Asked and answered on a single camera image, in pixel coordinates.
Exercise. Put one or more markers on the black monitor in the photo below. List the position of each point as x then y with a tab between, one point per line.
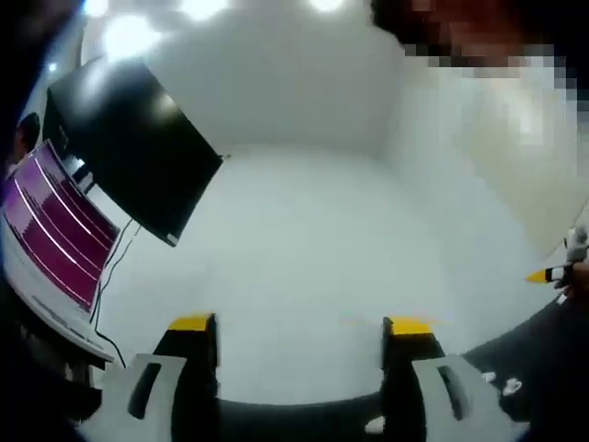
129	147

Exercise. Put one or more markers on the ceiling light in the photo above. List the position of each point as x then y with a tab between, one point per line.
202	7
131	37
326	3
94	5

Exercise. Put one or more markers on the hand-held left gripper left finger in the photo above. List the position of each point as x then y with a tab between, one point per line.
161	396

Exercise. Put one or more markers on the laptop with purple screen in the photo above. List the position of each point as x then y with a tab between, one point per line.
60	230

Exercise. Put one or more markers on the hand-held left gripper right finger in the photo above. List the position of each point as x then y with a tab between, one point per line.
428	396

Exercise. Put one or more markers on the beige wall panel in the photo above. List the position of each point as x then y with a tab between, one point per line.
506	193

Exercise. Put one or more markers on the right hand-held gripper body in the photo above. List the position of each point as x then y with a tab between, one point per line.
579	246

